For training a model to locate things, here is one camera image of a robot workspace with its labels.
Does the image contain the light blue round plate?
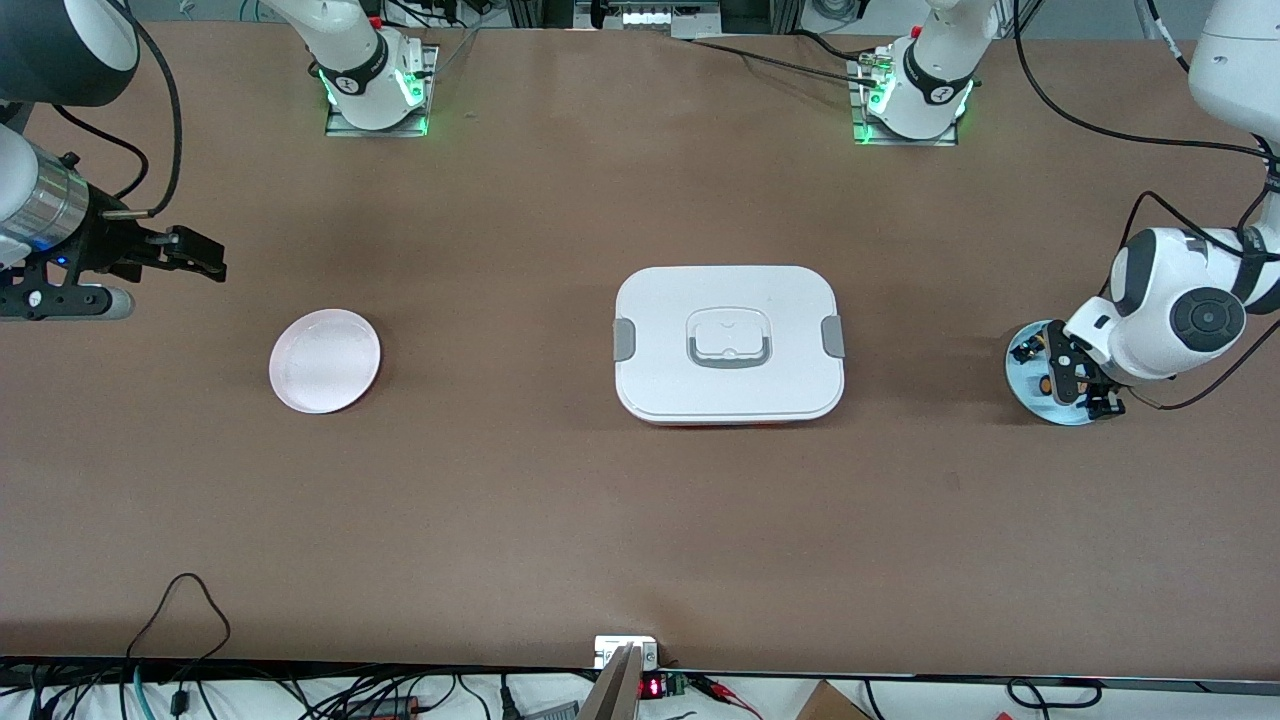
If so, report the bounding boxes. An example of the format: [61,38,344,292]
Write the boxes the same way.
[1005,319,1117,427]

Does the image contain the pink round plate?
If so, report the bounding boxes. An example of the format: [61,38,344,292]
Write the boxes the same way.
[269,309,382,415]

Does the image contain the brown cardboard piece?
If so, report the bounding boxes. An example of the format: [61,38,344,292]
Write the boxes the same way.
[794,680,873,720]

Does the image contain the black power adapter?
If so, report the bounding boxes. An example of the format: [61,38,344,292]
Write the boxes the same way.
[340,695,423,720]

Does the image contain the grey aluminium bar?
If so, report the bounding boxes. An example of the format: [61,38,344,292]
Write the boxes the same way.
[578,645,642,720]

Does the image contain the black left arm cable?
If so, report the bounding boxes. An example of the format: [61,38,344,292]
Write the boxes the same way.
[1011,0,1280,412]

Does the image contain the thin black coiled cable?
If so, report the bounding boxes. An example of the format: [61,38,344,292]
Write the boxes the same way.
[1005,677,1103,713]

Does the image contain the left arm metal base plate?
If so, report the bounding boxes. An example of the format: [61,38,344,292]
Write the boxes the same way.
[848,55,960,148]

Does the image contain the black looped cable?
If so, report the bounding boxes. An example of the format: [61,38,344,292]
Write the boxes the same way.
[124,573,232,720]

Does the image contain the black cable across table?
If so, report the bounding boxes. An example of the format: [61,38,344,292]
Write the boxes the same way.
[690,38,883,87]

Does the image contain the red clip wires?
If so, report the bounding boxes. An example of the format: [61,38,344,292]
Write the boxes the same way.
[690,675,763,720]

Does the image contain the metal frame structure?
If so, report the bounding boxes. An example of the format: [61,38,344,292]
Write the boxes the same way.
[505,0,807,39]

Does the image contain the small white mount block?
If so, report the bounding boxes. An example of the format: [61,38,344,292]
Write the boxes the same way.
[594,636,659,670]

